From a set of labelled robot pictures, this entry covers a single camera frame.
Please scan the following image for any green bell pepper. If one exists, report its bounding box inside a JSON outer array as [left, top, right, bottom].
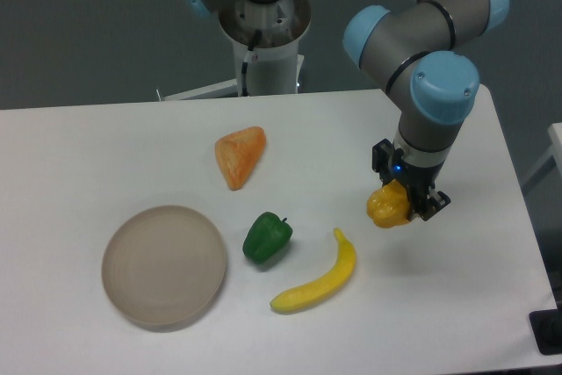
[[242, 212, 293, 264]]

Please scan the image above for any yellow banana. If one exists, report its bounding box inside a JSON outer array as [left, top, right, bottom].
[[270, 227, 357, 314]]

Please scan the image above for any beige round plate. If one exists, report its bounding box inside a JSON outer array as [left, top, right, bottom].
[[101, 206, 227, 332]]

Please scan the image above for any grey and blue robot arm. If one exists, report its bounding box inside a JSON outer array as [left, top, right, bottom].
[[186, 0, 509, 227]]

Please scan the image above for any orange triangular pastry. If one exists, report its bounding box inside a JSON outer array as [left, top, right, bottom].
[[214, 126, 267, 191]]

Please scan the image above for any white furniture edge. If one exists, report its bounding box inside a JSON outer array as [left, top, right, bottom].
[[520, 122, 561, 196]]

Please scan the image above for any black device at table edge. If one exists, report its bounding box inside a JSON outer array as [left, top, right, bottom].
[[529, 309, 561, 356]]

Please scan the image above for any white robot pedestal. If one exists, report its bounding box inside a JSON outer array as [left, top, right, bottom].
[[159, 0, 311, 101]]

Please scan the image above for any yellow bell pepper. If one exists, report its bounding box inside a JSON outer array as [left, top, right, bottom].
[[366, 180, 410, 228]]

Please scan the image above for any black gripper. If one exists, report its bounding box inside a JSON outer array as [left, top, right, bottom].
[[371, 138, 451, 221]]

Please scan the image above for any black cable on pedestal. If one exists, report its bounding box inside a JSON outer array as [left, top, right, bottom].
[[239, 29, 263, 97]]

